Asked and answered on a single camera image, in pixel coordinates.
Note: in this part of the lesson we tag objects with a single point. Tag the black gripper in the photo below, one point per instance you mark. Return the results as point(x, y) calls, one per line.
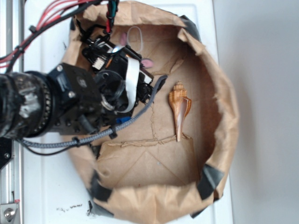
point(120, 77)

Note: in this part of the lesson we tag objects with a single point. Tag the gray plush bunny toy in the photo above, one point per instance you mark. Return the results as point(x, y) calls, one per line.
point(124, 41)

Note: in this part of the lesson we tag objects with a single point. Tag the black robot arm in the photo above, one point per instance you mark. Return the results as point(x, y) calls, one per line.
point(70, 100)

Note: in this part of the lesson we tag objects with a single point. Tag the brown spiral seashell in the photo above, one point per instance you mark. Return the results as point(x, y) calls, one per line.
point(180, 105)

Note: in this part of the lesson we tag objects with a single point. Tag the brown paper bag tray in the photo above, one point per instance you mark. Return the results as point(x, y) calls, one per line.
point(144, 175)

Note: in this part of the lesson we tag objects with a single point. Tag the aluminum frame rail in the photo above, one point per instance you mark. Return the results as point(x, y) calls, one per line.
point(11, 181)

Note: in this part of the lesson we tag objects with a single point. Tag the black mounting bracket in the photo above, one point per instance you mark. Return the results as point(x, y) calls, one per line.
point(6, 149)

